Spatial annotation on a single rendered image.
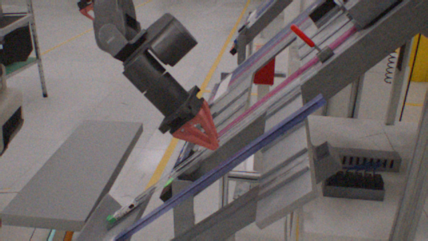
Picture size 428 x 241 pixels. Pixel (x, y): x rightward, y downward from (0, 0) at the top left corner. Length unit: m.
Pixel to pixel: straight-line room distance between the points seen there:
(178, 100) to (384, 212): 0.67
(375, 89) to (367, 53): 1.61
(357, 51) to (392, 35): 0.07
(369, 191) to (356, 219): 0.10
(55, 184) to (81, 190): 0.09
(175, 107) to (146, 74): 0.07
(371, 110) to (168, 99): 1.92
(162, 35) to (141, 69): 0.06
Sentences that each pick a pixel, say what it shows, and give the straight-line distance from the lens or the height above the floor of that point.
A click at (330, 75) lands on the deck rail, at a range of 0.82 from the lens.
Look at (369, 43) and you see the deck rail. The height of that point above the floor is 1.08.
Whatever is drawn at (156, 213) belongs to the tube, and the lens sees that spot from 0.65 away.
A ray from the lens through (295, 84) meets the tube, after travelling 0.64.
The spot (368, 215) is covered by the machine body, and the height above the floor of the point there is 0.62.
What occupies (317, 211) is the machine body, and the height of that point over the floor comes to 0.62.
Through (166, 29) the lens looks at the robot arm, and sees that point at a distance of 0.65.
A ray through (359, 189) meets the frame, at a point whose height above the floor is 0.65.
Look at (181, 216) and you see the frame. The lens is 0.96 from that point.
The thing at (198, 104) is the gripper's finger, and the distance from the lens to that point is 0.66.
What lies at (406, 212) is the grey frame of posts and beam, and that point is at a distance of 0.95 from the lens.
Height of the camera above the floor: 1.25
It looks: 25 degrees down
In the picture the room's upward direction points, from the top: straight up
